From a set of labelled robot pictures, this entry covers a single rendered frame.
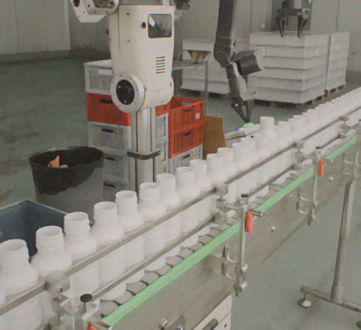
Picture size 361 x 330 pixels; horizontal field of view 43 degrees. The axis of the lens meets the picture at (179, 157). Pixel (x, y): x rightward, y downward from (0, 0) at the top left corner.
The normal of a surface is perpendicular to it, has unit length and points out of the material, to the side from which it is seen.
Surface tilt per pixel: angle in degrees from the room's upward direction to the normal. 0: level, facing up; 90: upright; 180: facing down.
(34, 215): 90
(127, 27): 90
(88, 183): 93
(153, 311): 90
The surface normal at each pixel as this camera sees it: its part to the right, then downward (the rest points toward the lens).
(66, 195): 0.15, 0.36
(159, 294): 0.81, 0.18
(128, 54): -0.57, 0.41
